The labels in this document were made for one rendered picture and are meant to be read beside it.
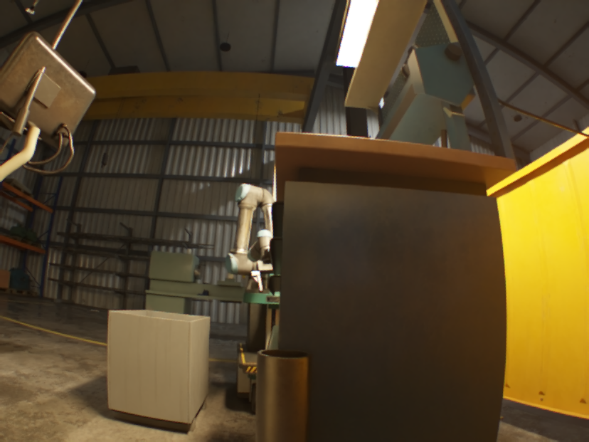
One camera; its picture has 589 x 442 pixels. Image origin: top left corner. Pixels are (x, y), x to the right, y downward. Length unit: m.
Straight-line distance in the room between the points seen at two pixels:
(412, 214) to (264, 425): 0.44
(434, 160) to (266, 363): 0.44
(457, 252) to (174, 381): 1.26
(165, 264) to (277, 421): 5.40
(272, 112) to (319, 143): 8.49
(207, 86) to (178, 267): 4.72
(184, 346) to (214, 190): 8.83
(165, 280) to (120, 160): 6.70
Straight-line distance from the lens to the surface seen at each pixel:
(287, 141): 0.53
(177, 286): 5.77
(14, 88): 0.97
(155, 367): 1.50
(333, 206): 0.55
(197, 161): 10.60
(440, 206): 0.63
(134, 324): 1.51
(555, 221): 1.47
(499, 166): 0.68
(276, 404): 0.45
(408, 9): 1.28
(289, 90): 8.13
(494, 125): 0.79
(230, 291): 5.59
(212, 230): 9.71
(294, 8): 9.95
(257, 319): 2.17
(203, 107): 9.25
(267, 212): 1.83
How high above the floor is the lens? 0.67
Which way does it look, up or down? 15 degrees up
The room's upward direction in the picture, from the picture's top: 2 degrees clockwise
